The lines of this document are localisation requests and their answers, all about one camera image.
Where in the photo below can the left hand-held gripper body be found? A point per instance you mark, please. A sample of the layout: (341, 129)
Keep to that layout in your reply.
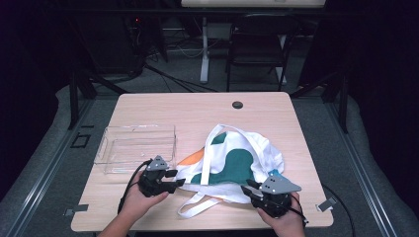
(154, 182)

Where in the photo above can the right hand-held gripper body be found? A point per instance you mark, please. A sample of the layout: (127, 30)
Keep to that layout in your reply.
(276, 197)

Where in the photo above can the white teal orange tote bag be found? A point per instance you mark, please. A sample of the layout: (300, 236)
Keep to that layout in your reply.
(237, 158)

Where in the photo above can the person's left hand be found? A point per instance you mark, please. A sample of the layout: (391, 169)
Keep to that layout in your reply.
(140, 204)

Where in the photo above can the person's right hand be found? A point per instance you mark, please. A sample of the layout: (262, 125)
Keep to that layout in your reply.
(288, 227)

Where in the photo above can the clear plastic tray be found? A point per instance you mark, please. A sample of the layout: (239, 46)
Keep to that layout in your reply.
(131, 148)

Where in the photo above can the black tape strip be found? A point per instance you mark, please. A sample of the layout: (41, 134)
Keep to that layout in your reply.
(87, 126)

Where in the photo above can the black tape square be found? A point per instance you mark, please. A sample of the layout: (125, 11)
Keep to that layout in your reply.
(73, 143)

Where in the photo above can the black metal stand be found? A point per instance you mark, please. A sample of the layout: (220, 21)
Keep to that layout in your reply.
(74, 98)
(344, 105)

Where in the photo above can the white desk leg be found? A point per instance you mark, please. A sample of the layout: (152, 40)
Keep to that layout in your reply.
(205, 59)

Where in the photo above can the black equipment case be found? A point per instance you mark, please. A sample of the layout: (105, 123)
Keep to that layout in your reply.
(108, 46)

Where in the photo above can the black folding chair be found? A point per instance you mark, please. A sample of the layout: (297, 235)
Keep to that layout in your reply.
(260, 42)

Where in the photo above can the grey corner bracket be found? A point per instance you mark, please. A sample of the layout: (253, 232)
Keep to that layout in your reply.
(79, 208)
(326, 204)

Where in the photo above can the aluminium rail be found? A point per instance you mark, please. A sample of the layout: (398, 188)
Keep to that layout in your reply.
(359, 171)
(42, 177)

